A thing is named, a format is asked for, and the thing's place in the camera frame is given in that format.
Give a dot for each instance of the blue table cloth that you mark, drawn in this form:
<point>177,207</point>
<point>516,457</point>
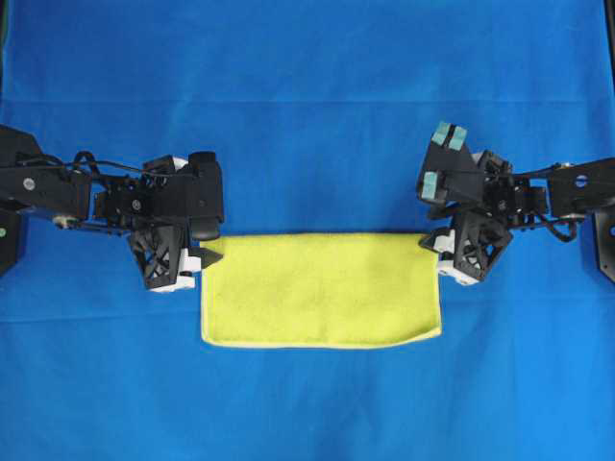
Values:
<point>320,113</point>

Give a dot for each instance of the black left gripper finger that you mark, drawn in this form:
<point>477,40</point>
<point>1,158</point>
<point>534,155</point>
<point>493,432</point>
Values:
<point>209,256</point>

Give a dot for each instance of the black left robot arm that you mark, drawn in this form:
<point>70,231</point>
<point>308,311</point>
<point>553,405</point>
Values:
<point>168,208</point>

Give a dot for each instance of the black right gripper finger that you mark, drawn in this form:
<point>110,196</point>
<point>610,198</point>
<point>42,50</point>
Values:
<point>427,241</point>

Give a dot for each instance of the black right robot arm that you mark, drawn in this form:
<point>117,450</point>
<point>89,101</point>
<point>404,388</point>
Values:
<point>575,192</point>

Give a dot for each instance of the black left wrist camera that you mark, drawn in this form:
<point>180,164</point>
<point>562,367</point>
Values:
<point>205,196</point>

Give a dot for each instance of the yellow-green towel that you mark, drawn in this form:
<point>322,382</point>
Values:
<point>346,291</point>

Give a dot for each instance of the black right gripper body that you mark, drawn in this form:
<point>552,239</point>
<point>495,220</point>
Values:
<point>479,233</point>

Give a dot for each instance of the right wrist camera with tape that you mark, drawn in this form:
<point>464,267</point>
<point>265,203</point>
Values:
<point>451,172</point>

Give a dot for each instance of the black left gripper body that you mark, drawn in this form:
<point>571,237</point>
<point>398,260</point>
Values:
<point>160,248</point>

